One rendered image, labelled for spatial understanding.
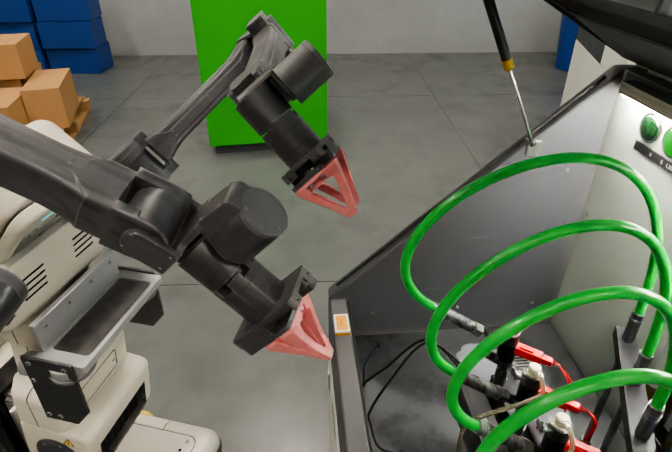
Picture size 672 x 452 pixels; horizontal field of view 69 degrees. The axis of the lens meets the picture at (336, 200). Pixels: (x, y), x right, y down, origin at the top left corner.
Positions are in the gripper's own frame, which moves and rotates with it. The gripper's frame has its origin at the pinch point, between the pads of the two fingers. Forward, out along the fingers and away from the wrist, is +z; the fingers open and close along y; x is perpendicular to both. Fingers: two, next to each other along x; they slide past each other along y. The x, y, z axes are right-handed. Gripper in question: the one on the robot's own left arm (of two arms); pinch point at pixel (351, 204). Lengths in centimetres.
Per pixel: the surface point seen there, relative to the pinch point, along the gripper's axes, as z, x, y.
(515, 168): 9.3, -19.2, -1.9
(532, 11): 68, -199, 670
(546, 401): 22.5, -7.0, -22.5
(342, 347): 24.6, 26.4, 21.9
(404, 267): 11.3, 0.1, -0.8
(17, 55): -215, 204, 322
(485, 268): 14.6, -9.1, -8.6
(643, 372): 25.9, -15.4, -21.5
